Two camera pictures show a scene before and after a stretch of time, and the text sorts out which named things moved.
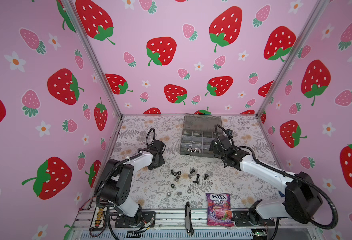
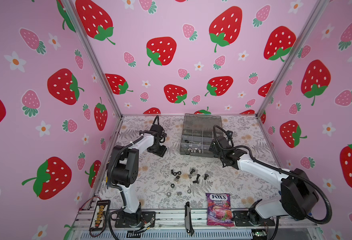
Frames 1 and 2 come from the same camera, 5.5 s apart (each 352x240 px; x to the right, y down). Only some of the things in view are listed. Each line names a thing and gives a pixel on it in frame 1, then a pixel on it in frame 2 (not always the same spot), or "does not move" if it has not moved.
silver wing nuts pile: (195, 150) does not move
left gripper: (161, 162) → (161, 152)
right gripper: (214, 149) does not move
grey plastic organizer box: (198, 131) does not move
